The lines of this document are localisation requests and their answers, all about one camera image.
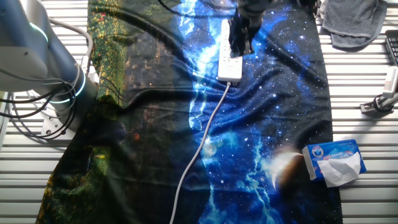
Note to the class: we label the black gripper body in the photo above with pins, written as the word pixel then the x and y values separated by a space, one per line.
pixel 245 25

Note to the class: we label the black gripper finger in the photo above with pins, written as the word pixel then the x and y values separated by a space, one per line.
pixel 235 46
pixel 248 46

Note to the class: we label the grey towel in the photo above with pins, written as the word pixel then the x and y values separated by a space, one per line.
pixel 351 21

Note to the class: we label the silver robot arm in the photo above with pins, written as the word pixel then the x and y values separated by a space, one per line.
pixel 21 46

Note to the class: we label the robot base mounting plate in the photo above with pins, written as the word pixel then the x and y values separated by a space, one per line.
pixel 51 126

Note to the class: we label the blue tissue pack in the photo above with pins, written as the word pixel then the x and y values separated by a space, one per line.
pixel 329 149

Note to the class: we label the black keyboard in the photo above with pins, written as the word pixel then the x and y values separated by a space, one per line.
pixel 393 46

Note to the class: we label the galaxy and meadow printed cloth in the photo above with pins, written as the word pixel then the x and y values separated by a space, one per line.
pixel 255 124

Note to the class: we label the white tissue sheet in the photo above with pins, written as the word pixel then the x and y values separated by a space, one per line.
pixel 339 169

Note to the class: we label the white power strip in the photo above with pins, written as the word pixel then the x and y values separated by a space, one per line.
pixel 229 67

